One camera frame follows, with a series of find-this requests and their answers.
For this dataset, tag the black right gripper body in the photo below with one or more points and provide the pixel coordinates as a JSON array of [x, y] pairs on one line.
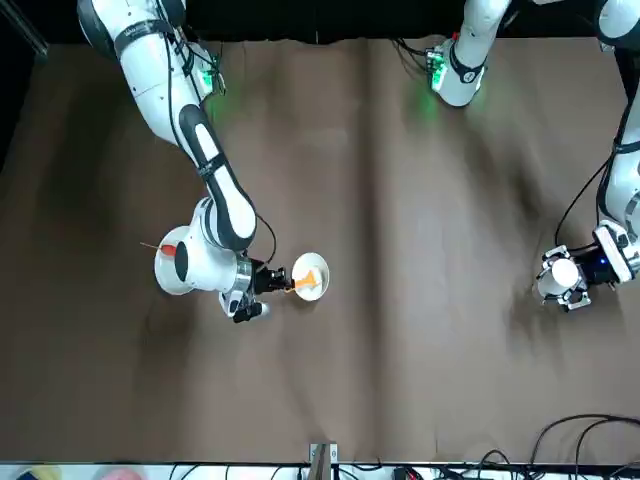
[[260, 277]]

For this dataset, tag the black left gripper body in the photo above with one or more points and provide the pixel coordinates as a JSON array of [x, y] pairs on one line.
[[597, 267]]

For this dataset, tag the white oil pot glass base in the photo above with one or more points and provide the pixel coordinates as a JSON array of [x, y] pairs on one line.
[[564, 274]]

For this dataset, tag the orange oil brush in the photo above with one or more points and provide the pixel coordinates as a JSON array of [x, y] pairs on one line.
[[305, 281]]

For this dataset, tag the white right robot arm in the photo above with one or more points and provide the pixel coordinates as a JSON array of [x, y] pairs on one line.
[[150, 75]]

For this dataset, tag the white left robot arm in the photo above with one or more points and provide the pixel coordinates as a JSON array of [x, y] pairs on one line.
[[465, 75]]

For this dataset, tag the white bowl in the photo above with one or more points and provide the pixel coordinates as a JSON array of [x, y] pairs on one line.
[[310, 260]]

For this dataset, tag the red sausage on stick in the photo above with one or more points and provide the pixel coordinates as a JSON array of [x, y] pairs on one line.
[[167, 248]]

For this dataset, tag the pink plate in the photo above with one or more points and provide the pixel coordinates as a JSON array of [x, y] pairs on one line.
[[120, 473]]

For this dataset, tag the yellow plate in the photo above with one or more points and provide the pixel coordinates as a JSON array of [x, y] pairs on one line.
[[37, 473]]

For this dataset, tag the aluminium post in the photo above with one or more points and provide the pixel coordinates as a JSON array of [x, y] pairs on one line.
[[322, 460]]

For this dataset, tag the aluminium frame rail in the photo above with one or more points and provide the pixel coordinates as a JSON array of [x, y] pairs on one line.
[[22, 25]]

